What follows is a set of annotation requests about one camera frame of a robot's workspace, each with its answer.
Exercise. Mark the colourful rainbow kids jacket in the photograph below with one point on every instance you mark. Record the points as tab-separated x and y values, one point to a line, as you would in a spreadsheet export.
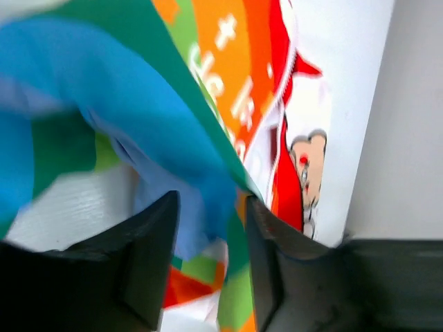
106	106

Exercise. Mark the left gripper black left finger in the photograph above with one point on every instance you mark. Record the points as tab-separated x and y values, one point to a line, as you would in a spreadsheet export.
114	281

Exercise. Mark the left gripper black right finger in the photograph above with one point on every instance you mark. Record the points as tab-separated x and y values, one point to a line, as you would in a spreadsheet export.
361	285

